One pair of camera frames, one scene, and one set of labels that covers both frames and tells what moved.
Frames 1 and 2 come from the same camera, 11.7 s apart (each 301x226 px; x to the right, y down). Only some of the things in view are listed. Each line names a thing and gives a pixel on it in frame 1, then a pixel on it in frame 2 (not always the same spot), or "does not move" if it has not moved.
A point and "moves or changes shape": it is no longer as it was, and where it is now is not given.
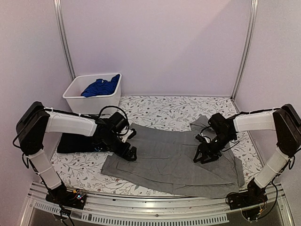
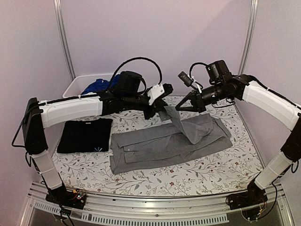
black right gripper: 201,148 → 200,107
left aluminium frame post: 58,12 does not move
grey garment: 165,160 moves or changes shape
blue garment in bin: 101,87 does not move
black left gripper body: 113,146 → 131,102
